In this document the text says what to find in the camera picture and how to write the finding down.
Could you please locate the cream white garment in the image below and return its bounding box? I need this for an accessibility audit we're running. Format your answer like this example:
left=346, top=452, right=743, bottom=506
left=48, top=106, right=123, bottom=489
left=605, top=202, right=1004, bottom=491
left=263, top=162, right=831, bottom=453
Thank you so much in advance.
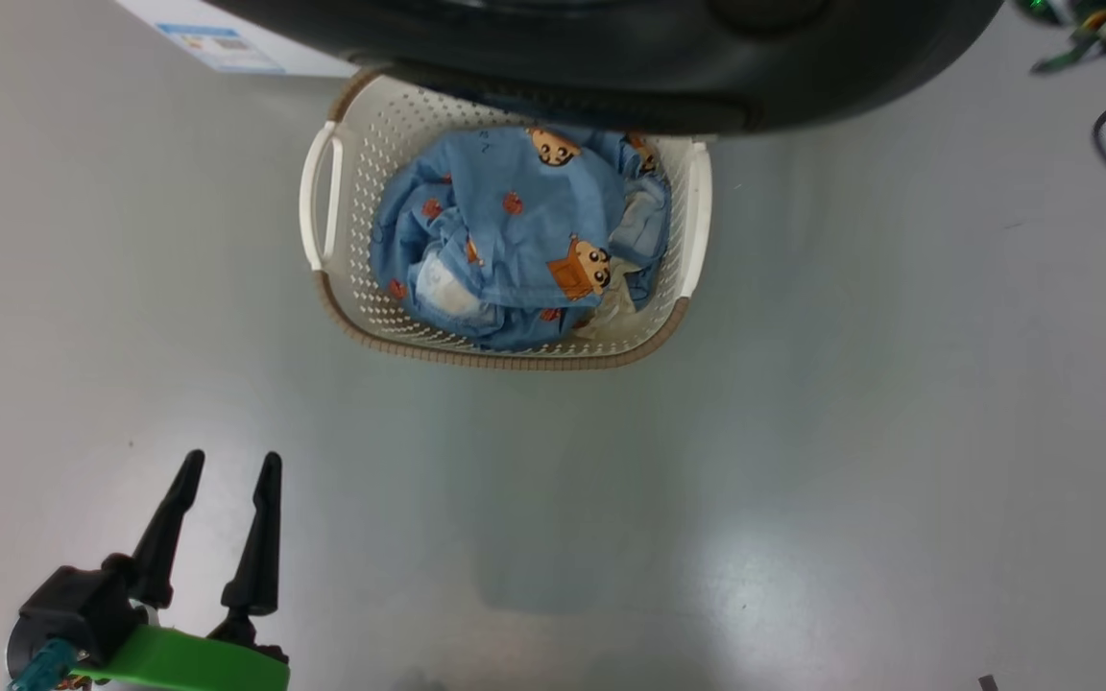
left=574, top=257, right=642, bottom=339

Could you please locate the blue energy label sticker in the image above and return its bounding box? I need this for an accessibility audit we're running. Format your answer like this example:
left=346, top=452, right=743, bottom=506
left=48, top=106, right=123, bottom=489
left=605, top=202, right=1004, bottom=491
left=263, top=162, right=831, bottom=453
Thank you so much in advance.
left=156, top=23, right=286, bottom=74

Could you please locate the teal left camera cable plug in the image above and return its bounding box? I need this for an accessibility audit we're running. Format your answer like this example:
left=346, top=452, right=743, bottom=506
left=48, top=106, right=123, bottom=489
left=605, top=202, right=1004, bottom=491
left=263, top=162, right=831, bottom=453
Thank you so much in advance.
left=8, top=638, right=80, bottom=691

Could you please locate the black round washing machine door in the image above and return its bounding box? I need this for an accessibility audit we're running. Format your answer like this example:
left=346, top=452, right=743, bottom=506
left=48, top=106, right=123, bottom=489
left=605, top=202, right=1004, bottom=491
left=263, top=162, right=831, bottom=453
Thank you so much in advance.
left=205, top=0, right=1007, bottom=136

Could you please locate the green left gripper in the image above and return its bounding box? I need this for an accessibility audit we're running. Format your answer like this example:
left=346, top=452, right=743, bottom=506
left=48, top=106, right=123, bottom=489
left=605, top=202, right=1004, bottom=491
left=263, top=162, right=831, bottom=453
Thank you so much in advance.
left=71, top=449, right=291, bottom=691

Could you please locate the cream perforated laundry basket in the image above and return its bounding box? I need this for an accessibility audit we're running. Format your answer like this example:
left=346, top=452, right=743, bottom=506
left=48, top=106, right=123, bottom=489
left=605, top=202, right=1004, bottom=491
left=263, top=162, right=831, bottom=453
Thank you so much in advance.
left=299, top=69, right=713, bottom=372

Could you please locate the white washing machine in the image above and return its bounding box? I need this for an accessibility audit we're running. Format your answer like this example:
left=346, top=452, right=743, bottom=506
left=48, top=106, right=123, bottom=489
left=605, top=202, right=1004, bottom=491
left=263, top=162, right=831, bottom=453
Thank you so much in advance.
left=116, top=0, right=362, bottom=79

